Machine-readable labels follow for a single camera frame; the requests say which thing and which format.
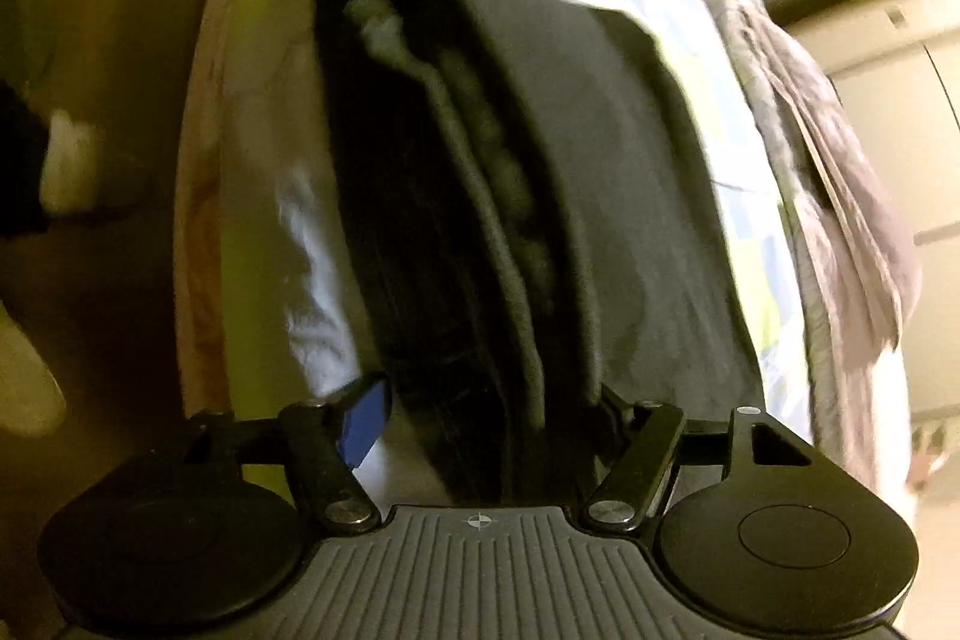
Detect black garment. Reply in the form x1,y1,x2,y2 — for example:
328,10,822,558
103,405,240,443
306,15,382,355
310,0,542,507

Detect white wardrobe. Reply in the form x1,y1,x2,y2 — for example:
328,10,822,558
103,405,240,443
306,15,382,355
731,0,960,425

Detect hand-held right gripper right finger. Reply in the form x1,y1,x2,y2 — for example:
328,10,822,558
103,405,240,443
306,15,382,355
585,381,818,532

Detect checkered bed sheet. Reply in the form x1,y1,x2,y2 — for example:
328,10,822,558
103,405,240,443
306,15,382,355
174,0,815,507

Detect pink cloth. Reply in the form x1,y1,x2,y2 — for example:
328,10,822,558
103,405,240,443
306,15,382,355
730,1,925,354

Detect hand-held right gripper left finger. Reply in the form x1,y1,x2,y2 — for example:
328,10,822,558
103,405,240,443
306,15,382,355
187,374,392,532

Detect dark grey pants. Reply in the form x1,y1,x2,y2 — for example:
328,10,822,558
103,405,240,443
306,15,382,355
420,0,767,507

